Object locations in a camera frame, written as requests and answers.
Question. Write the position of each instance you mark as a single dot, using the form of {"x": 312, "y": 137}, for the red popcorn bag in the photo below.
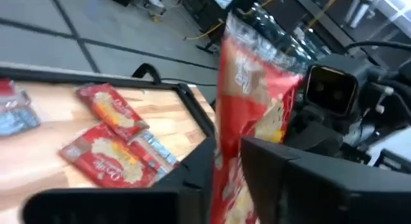
{"x": 247, "y": 108}
{"x": 112, "y": 110}
{"x": 106, "y": 160}
{"x": 157, "y": 151}

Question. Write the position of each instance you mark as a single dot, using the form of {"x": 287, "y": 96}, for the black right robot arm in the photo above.
{"x": 385, "y": 95}

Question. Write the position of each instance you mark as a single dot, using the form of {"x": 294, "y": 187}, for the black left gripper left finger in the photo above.
{"x": 128, "y": 208}

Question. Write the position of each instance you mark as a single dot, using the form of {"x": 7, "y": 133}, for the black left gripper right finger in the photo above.
{"x": 321, "y": 195}

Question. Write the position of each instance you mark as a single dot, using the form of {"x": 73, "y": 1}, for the blue clear packet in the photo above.
{"x": 16, "y": 116}

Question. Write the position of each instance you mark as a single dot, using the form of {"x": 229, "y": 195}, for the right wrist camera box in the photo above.
{"x": 330, "y": 89}

